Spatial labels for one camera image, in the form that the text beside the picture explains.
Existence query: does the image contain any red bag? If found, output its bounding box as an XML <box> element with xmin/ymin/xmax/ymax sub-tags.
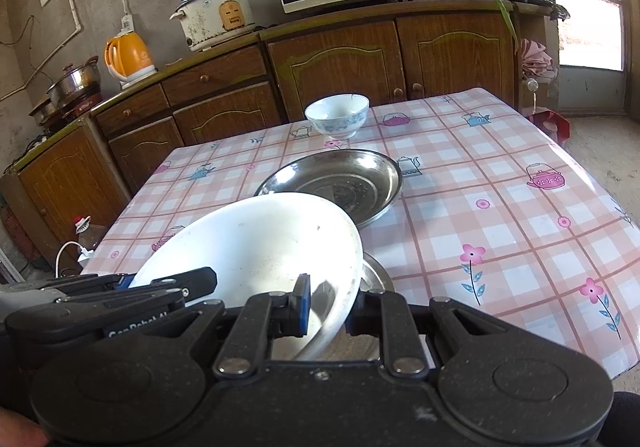
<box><xmin>522</xmin><ymin>110</ymin><xmax>571</xmax><ymax>144</ymax></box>

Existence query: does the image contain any steel cooking pot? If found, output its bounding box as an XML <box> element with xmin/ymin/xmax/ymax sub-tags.
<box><xmin>47</xmin><ymin>56</ymin><xmax>102</xmax><ymax>108</ymax></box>

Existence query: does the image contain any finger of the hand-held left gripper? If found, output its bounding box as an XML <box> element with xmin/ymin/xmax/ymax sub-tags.
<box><xmin>119</xmin><ymin>267</ymin><xmax>218</xmax><ymax>302</ymax></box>
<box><xmin>65</xmin><ymin>289</ymin><xmax>186</xmax><ymax>323</ymax></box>

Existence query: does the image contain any green scallion leaf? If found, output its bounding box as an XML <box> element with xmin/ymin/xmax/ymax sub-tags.
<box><xmin>467</xmin><ymin>0</ymin><xmax>518</xmax><ymax>50</ymax></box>

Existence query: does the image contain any white rice cooker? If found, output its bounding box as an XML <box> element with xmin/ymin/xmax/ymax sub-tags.
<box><xmin>170</xmin><ymin>0</ymin><xmax>253</xmax><ymax>53</ymax></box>

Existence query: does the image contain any pink hanging cloth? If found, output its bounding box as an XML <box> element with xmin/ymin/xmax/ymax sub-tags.
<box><xmin>517</xmin><ymin>38</ymin><xmax>558</xmax><ymax>80</ymax></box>

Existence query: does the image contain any large scratched steel plate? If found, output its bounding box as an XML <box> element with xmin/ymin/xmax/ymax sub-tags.
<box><xmin>254</xmin><ymin>148</ymin><xmax>404</xmax><ymax>229</ymax></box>

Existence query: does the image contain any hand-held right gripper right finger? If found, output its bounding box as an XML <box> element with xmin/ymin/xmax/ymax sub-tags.
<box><xmin>345</xmin><ymin>291</ymin><xmax>503</xmax><ymax>375</ymax></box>

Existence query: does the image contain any steel bowl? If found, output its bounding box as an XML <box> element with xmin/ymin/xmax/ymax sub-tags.
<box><xmin>272</xmin><ymin>251</ymin><xmax>396</xmax><ymax>362</ymax></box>

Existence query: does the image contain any red stove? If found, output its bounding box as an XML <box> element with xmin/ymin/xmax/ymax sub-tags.
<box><xmin>50</xmin><ymin>92</ymin><xmax>104</xmax><ymax>123</ymax></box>

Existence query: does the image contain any plain white bowl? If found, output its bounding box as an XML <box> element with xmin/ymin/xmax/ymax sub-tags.
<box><xmin>127</xmin><ymin>192</ymin><xmax>364</xmax><ymax>363</ymax></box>

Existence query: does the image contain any wooden kitchen cabinet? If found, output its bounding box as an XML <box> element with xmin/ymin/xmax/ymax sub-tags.
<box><xmin>0</xmin><ymin>0</ymin><xmax>558</xmax><ymax>268</ymax></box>

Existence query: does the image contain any small steel pot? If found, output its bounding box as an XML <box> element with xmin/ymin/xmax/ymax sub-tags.
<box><xmin>29</xmin><ymin>97</ymin><xmax>58</xmax><ymax>126</ymax></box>

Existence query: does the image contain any pink checked tablecloth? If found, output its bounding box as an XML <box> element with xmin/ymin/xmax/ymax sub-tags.
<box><xmin>80</xmin><ymin>87</ymin><xmax>640</xmax><ymax>380</ymax></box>

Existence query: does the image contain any orange electric kettle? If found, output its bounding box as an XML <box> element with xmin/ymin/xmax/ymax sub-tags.
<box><xmin>104</xmin><ymin>30</ymin><xmax>157</xmax><ymax>89</ymax></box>

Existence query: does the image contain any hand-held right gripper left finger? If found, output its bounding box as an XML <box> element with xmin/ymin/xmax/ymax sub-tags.
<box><xmin>150</xmin><ymin>272</ymin><xmax>314</xmax><ymax>376</ymax></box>

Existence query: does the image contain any white charger with cable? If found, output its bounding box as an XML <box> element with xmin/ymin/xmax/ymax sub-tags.
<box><xmin>54</xmin><ymin>241</ymin><xmax>96</xmax><ymax>278</ymax></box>

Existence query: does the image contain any cooking oil bottle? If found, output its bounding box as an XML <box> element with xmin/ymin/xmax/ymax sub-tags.
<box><xmin>74</xmin><ymin>216</ymin><xmax>108</xmax><ymax>250</ymax></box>

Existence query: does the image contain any person's left hand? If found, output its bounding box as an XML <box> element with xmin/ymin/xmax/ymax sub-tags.
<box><xmin>0</xmin><ymin>409</ymin><xmax>51</xmax><ymax>447</ymax></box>

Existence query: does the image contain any blue patterned white bowl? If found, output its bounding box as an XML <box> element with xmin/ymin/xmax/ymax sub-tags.
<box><xmin>304</xmin><ymin>94</ymin><xmax>371</xmax><ymax>139</ymax></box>

